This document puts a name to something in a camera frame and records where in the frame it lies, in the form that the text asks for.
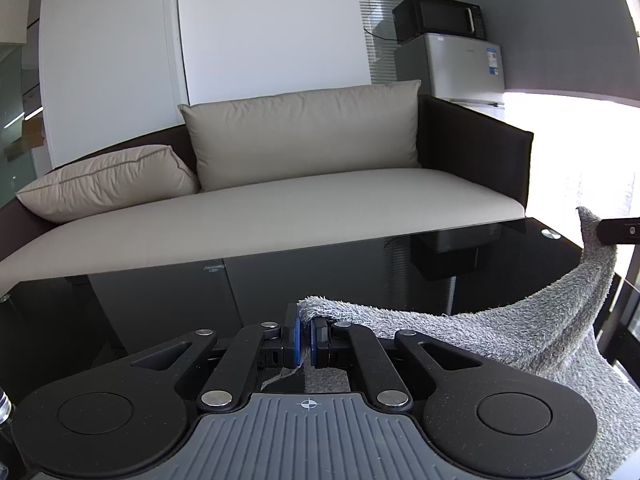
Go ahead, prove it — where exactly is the silver mini fridge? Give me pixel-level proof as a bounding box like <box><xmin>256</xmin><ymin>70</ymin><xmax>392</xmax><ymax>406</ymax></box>
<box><xmin>393</xmin><ymin>33</ymin><xmax>506</xmax><ymax>123</ymax></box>

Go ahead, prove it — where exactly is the grey terry towel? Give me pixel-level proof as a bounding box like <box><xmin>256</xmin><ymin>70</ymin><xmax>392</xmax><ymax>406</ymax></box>
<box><xmin>260</xmin><ymin>205</ymin><xmax>640</xmax><ymax>480</ymax></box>

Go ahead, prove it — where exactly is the small beige cushion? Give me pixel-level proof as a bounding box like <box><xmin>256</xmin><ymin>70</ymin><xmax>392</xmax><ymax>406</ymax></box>
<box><xmin>15</xmin><ymin>144</ymin><xmax>201</xmax><ymax>225</ymax></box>

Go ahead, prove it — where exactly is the beige and brown sofa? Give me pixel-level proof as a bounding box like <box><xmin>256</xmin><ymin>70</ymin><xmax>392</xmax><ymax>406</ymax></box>
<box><xmin>0</xmin><ymin>94</ymin><xmax>535</xmax><ymax>302</ymax></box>

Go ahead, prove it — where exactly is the black power cable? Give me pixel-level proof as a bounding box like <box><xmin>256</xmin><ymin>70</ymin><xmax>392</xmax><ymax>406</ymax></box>
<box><xmin>362</xmin><ymin>24</ymin><xmax>401</xmax><ymax>42</ymax></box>

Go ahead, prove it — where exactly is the large beige cushion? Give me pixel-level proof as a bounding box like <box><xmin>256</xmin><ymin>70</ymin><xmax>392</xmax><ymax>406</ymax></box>
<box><xmin>178</xmin><ymin>79</ymin><xmax>422</xmax><ymax>192</ymax></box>

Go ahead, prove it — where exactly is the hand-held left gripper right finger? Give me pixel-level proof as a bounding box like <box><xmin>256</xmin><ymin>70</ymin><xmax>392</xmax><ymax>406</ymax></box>
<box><xmin>309</xmin><ymin>317</ymin><xmax>482</xmax><ymax>409</ymax></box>

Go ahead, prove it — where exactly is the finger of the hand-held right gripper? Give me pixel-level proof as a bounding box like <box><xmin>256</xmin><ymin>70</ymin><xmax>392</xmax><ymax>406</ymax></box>
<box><xmin>597</xmin><ymin>216</ymin><xmax>640</xmax><ymax>247</ymax></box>

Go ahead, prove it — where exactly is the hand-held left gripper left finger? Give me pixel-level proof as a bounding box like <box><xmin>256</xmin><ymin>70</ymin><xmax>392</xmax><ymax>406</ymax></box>
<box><xmin>129</xmin><ymin>303</ymin><xmax>304</xmax><ymax>409</ymax></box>

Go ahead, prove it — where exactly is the black microwave oven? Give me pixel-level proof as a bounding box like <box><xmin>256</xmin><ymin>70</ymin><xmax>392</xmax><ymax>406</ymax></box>
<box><xmin>392</xmin><ymin>0</ymin><xmax>487</xmax><ymax>44</ymax></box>

